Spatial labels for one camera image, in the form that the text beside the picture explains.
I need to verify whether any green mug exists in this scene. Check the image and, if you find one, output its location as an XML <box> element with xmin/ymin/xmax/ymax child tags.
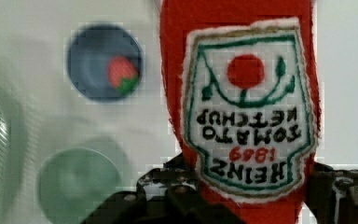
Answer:
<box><xmin>37</xmin><ymin>148</ymin><xmax>121</xmax><ymax>224</ymax></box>

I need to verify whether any red plush ketchup bottle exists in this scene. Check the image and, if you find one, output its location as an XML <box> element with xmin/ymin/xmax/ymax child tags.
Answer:
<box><xmin>159</xmin><ymin>0</ymin><xmax>320</xmax><ymax>224</ymax></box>

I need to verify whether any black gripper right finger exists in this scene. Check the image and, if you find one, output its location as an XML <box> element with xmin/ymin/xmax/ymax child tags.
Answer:
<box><xmin>305</xmin><ymin>162</ymin><xmax>358</xmax><ymax>224</ymax></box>

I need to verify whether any blue bowl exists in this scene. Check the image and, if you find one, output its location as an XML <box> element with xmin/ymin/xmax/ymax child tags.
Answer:
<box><xmin>66</xmin><ymin>23</ymin><xmax>145</xmax><ymax>103</ymax></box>

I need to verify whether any strawberry in blue bowl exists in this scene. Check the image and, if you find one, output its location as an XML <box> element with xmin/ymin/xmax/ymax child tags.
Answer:
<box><xmin>108</xmin><ymin>56</ymin><xmax>139</xmax><ymax>95</ymax></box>

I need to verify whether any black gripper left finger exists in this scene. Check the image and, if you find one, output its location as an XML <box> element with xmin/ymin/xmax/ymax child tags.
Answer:
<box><xmin>81</xmin><ymin>155</ymin><xmax>245</xmax><ymax>224</ymax></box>

